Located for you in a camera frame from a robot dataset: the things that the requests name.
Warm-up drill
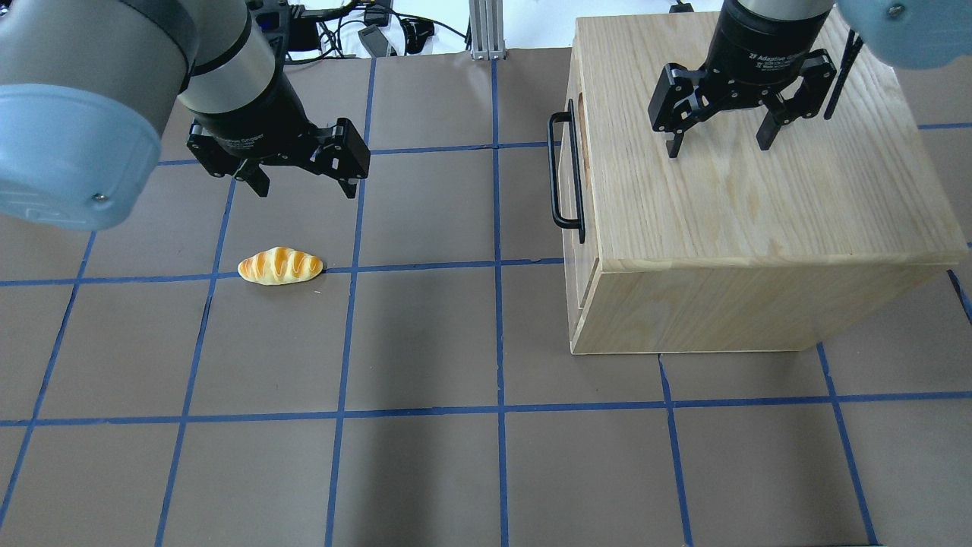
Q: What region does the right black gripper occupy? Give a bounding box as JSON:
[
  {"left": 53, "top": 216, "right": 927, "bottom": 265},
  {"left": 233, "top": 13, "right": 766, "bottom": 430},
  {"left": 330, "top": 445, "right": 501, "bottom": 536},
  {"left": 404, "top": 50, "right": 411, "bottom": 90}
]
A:
[{"left": 647, "top": 1, "right": 836, "bottom": 159}]

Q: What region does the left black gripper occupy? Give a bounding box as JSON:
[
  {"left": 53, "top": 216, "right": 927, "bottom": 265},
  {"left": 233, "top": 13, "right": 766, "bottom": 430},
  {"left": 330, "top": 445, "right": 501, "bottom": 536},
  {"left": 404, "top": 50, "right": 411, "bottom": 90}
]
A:
[{"left": 185, "top": 72, "right": 371, "bottom": 200}]

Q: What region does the black drawer handle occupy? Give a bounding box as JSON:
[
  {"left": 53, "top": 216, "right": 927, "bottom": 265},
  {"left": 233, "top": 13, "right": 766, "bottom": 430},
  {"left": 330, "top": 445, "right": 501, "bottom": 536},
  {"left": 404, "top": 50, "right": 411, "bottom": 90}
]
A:
[{"left": 549, "top": 99, "right": 587, "bottom": 245}]

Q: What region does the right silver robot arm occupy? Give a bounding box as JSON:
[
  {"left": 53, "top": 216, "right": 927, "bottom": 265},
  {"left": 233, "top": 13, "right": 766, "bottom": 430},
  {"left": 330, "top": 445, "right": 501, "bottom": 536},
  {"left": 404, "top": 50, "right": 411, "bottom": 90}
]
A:
[{"left": 647, "top": 1, "right": 971, "bottom": 158}]

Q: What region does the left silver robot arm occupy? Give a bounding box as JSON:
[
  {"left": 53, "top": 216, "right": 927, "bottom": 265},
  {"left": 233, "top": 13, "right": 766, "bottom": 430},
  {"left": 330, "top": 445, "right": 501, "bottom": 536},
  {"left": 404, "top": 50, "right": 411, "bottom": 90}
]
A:
[{"left": 1, "top": 1, "right": 371, "bottom": 231}]

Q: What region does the wooden drawer cabinet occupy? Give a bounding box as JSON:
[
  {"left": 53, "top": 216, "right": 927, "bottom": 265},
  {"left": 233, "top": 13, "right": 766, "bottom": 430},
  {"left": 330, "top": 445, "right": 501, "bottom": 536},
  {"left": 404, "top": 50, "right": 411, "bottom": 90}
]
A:
[{"left": 561, "top": 11, "right": 969, "bottom": 354}]

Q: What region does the toy bread loaf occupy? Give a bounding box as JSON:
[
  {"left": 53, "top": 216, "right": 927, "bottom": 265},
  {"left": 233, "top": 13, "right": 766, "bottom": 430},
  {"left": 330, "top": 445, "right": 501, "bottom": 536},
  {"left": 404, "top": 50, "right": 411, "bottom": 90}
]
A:
[{"left": 237, "top": 246, "right": 325, "bottom": 286}]

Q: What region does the black power adapter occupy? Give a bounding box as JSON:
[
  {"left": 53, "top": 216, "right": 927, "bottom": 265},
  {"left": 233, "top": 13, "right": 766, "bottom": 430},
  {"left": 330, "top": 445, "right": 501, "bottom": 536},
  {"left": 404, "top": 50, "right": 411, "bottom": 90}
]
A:
[{"left": 358, "top": 25, "right": 399, "bottom": 58}]

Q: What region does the aluminium frame post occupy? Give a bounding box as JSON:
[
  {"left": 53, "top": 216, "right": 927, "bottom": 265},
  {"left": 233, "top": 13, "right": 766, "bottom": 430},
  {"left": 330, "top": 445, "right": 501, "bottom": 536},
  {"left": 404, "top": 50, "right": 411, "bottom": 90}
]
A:
[{"left": 469, "top": 0, "right": 507, "bottom": 60}]

